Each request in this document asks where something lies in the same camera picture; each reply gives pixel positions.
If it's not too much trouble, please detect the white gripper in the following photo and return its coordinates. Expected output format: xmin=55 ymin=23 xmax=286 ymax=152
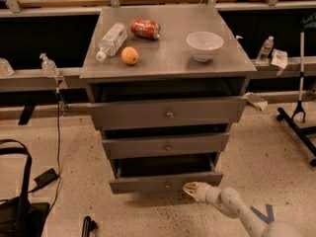
xmin=183 ymin=182 xmax=221 ymax=204

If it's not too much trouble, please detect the grey bottom drawer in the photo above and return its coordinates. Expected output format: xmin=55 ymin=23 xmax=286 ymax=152
xmin=110 ymin=153 xmax=223 ymax=194

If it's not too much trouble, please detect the grey drawer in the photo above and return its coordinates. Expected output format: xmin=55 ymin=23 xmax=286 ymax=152
xmin=89 ymin=97 xmax=246 ymax=130
xmin=102 ymin=132 xmax=229 ymax=159
xmin=110 ymin=153 xmax=223 ymax=194

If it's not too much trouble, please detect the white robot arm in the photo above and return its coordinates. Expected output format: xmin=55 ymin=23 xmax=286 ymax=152
xmin=183 ymin=182 xmax=305 ymax=237

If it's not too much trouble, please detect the grey middle drawer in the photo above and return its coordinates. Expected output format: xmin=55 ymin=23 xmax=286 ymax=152
xmin=102 ymin=132 xmax=229 ymax=159

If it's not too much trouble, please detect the grey top drawer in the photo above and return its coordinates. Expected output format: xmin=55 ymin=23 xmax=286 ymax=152
xmin=89 ymin=97 xmax=246 ymax=130

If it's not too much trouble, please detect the grey drawer cabinet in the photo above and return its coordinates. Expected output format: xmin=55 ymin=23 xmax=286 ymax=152
xmin=79 ymin=4 xmax=258 ymax=180

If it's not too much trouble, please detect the blue tape cross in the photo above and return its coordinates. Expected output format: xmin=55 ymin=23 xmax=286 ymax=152
xmin=251 ymin=204 xmax=275 ymax=224

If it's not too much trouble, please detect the black object bottom edge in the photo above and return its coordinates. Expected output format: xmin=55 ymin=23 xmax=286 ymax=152
xmin=81 ymin=216 xmax=98 ymax=237

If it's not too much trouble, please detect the white paper box on floor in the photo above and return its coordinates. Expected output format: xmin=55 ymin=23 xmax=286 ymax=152
xmin=245 ymin=92 xmax=268 ymax=111

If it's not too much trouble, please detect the black stand with pole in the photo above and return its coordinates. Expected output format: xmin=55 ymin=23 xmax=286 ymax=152
xmin=276 ymin=13 xmax=316 ymax=167

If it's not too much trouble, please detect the white ceramic bowl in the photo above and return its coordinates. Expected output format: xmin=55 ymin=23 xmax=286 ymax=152
xmin=187 ymin=32 xmax=224 ymax=62

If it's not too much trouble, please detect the orange fruit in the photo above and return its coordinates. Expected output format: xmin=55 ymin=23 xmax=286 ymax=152
xmin=121 ymin=46 xmax=139 ymax=65

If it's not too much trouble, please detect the black power adapter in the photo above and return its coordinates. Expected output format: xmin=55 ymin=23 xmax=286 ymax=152
xmin=35 ymin=168 xmax=58 ymax=189

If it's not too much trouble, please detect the white packet on ledge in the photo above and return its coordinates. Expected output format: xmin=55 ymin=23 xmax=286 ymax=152
xmin=271 ymin=48 xmax=287 ymax=76

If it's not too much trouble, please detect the water bottle on ledge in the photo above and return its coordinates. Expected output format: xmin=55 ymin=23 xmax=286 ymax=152
xmin=256 ymin=36 xmax=274 ymax=64

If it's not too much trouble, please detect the red soda can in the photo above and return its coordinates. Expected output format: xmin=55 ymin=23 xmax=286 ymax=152
xmin=130 ymin=18 xmax=160 ymax=40

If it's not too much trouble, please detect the clear plastic water bottle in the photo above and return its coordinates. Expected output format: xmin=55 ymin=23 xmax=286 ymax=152
xmin=96 ymin=23 xmax=127 ymax=61

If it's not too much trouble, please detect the black bag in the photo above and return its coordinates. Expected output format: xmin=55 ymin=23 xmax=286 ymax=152
xmin=0 ymin=139 xmax=49 ymax=237

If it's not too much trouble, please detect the clear sanitizer pump bottle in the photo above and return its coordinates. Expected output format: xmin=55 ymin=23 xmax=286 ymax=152
xmin=39 ymin=53 xmax=59 ymax=78

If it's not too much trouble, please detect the black cable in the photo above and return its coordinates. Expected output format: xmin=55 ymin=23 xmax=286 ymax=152
xmin=28 ymin=77 xmax=68 ymax=215

